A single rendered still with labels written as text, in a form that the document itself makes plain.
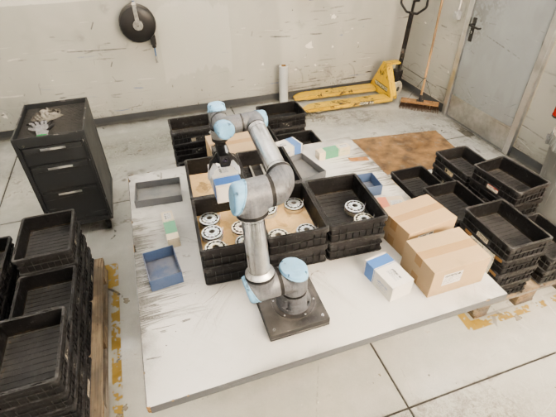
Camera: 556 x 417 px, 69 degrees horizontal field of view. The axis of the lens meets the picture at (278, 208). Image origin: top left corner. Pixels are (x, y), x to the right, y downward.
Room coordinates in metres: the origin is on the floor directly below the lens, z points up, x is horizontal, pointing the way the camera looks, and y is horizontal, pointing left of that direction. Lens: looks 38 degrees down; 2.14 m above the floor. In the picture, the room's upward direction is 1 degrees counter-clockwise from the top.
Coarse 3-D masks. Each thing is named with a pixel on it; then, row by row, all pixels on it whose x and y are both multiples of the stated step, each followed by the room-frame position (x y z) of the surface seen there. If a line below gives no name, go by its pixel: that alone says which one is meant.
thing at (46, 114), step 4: (48, 108) 2.84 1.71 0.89; (52, 108) 2.84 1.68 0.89; (56, 108) 2.87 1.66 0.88; (40, 112) 2.77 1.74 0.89; (44, 112) 2.80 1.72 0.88; (48, 112) 2.78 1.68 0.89; (52, 112) 2.81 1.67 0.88; (56, 112) 2.80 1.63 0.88; (36, 116) 2.72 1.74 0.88; (40, 116) 2.75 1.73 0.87; (44, 116) 2.72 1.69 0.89; (48, 116) 2.73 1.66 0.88; (52, 116) 2.73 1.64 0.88; (56, 116) 2.75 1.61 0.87; (60, 116) 2.76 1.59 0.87; (32, 120) 2.69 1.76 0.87; (36, 120) 2.67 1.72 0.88; (40, 120) 2.67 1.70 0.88; (48, 120) 2.68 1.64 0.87
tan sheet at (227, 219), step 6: (198, 216) 1.62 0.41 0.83; (222, 216) 1.62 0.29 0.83; (228, 216) 1.61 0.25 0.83; (234, 216) 1.61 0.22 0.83; (198, 222) 1.57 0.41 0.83; (222, 222) 1.57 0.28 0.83; (228, 222) 1.57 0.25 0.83; (234, 222) 1.57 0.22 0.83; (222, 228) 1.52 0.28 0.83; (228, 228) 1.52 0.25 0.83; (228, 234) 1.47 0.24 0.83; (222, 240) 1.43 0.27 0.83; (228, 240) 1.43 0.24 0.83; (234, 240) 1.43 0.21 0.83; (204, 246) 1.39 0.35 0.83
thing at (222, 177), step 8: (224, 168) 1.59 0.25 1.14; (232, 168) 1.59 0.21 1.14; (216, 176) 1.52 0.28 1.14; (224, 176) 1.52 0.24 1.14; (232, 176) 1.52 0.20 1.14; (216, 184) 1.46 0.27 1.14; (224, 184) 1.46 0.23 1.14; (216, 192) 1.44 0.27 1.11; (224, 192) 1.45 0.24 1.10; (224, 200) 1.45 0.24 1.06
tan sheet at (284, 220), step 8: (280, 208) 1.67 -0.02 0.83; (304, 208) 1.67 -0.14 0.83; (280, 216) 1.61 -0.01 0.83; (288, 216) 1.61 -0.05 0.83; (296, 216) 1.61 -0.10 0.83; (304, 216) 1.61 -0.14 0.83; (272, 224) 1.54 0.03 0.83; (280, 224) 1.54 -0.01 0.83; (288, 224) 1.54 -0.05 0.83; (296, 224) 1.54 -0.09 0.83; (312, 224) 1.54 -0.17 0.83; (288, 232) 1.48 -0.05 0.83
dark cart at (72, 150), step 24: (24, 120) 2.70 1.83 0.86; (72, 120) 2.69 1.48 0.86; (24, 144) 2.35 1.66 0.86; (48, 144) 2.40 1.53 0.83; (72, 144) 2.44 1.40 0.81; (96, 144) 2.80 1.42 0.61; (24, 168) 2.33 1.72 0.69; (48, 168) 2.38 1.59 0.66; (72, 168) 2.44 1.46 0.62; (96, 168) 2.47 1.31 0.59; (48, 192) 2.37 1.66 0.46; (72, 192) 2.40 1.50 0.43; (96, 192) 2.47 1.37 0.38; (96, 216) 2.45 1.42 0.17
